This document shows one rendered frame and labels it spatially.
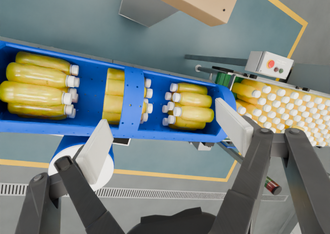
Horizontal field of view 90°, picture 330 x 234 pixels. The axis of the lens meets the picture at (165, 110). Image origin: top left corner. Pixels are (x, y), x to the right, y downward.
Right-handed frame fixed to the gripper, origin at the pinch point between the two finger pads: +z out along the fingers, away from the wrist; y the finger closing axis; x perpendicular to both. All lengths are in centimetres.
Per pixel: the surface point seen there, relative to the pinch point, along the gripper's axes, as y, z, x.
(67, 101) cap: -31.2, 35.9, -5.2
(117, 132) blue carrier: -17.7, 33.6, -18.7
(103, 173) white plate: -36, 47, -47
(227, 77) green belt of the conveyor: 40, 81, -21
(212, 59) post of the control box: 44, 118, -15
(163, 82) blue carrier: 1, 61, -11
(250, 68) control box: 47, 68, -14
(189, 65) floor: 34, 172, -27
